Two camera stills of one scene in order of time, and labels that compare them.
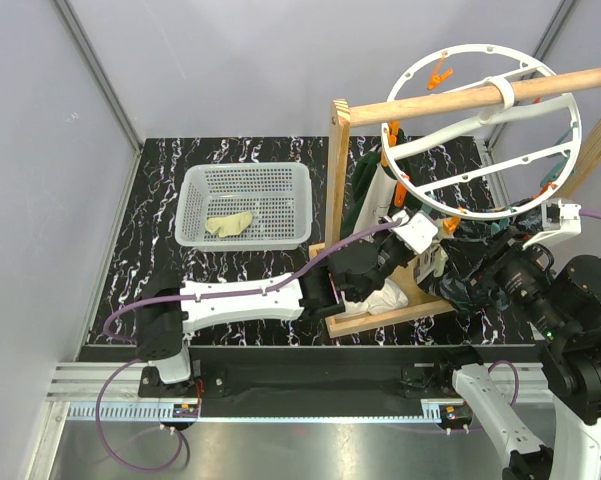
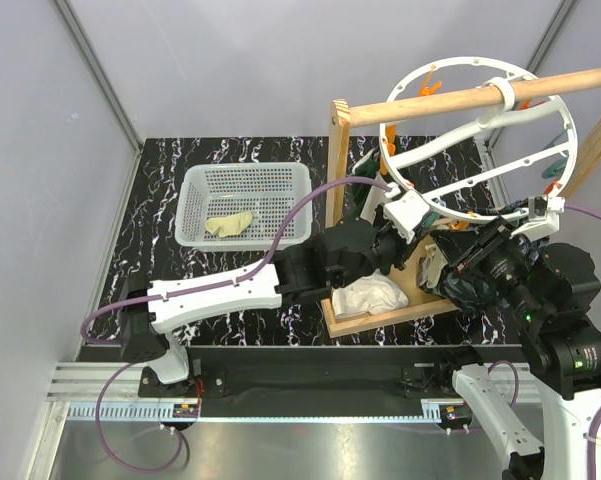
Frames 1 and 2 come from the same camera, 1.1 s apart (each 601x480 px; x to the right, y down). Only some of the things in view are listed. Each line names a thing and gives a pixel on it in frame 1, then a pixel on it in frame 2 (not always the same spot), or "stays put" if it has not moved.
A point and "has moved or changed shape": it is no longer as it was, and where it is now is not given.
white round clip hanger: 510,109 has moved or changed shape
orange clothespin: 451,224 has moved or changed shape
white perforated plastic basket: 245,206 stays put
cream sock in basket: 231,225 stays put
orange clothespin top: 437,77 -> 427,89
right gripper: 467,255 stays put
